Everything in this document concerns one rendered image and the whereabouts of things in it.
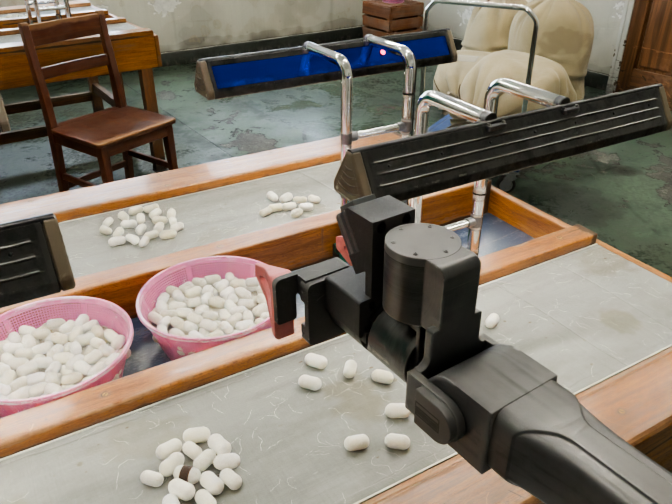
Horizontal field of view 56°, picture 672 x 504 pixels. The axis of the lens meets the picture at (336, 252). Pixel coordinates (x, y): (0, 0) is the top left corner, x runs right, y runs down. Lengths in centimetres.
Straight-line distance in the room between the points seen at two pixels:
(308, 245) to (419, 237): 90
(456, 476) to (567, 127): 54
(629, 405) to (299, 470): 47
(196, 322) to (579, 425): 82
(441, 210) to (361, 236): 106
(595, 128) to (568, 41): 370
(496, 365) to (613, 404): 54
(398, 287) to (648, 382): 65
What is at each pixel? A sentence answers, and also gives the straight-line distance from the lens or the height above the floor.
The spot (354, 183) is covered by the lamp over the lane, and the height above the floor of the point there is 107.
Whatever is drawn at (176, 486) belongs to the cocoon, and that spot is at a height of 76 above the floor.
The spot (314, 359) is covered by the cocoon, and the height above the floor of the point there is 76.
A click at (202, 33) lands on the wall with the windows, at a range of 621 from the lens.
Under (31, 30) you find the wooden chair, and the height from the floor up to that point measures 87.
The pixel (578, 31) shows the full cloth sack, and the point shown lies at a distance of 479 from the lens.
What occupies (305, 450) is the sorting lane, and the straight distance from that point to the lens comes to 89.
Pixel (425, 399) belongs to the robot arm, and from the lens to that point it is 46.
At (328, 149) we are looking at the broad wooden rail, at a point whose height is 76.
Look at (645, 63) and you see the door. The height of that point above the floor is 28.
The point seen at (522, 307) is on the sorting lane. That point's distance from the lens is 120.
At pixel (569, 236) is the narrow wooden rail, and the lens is 141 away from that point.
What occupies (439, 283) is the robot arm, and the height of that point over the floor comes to 116.
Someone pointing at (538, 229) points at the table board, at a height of 70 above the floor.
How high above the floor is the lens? 140
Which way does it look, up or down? 30 degrees down
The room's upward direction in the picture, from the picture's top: straight up
